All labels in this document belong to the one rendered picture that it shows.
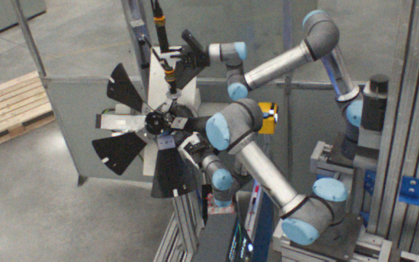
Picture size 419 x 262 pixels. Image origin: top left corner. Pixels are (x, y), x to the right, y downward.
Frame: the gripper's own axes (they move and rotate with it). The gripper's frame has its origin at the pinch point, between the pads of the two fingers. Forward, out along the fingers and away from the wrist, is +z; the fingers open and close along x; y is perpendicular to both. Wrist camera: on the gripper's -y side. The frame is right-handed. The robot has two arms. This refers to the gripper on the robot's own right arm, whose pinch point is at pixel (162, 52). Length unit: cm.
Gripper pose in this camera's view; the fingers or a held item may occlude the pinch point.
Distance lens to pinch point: 186.8
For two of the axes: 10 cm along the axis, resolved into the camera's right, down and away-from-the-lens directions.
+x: 0.7, -6.0, 8.0
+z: -9.9, 0.5, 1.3
